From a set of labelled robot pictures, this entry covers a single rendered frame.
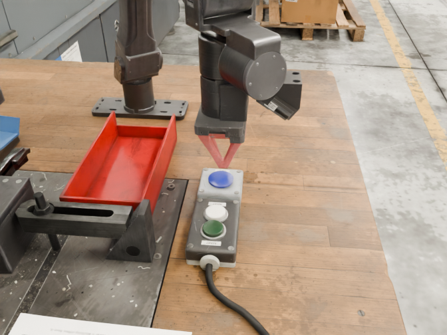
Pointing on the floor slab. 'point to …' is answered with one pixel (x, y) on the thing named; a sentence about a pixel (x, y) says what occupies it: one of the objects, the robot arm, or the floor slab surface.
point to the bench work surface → (277, 163)
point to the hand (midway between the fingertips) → (223, 162)
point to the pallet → (352, 16)
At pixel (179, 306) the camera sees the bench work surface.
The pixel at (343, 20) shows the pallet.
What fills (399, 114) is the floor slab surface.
